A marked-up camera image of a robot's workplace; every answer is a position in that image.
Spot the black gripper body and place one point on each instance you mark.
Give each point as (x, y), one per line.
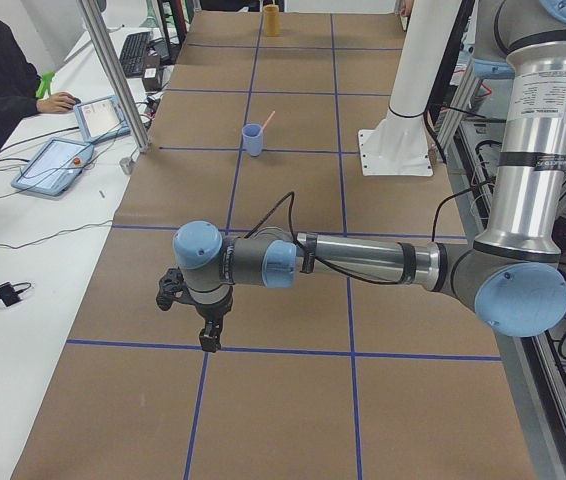
(209, 313)

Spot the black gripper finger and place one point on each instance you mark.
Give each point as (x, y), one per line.
(210, 337)

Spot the blue plastic cup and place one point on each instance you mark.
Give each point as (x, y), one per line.
(252, 139)

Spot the pink chopstick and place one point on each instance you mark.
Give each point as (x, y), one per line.
(268, 120)

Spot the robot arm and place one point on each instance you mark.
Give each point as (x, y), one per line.
(508, 276)

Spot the tan bamboo cup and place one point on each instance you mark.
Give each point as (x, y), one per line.
(271, 20)

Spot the black adapter in bag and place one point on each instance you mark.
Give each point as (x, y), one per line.
(10, 293)

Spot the blue teach pendant near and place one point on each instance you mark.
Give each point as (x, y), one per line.
(54, 168)

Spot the blue teach pendant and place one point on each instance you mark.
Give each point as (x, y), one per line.
(54, 168)
(101, 119)

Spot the blue teach pendant far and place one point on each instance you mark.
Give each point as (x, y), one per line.
(101, 119)

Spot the black keyboard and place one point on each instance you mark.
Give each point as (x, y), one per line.
(133, 53)

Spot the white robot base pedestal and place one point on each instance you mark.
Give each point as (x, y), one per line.
(398, 146)

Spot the aluminium frame post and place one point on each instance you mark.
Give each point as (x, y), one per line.
(110, 63)

